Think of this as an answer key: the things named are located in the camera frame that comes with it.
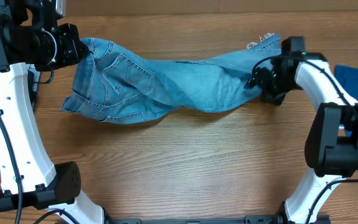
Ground light blue denim jeans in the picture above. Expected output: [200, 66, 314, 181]
[62, 33, 281, 124]

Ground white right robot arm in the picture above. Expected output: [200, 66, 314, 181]
[246, 51, 358, 223]

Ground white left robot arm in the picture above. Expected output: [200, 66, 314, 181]
[0, 0, 111, 223]

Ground black folded garment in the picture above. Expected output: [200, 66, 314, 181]
[26, 64, 41, 110]

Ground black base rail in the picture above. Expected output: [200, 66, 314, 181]
[105, 215, 292, 224]

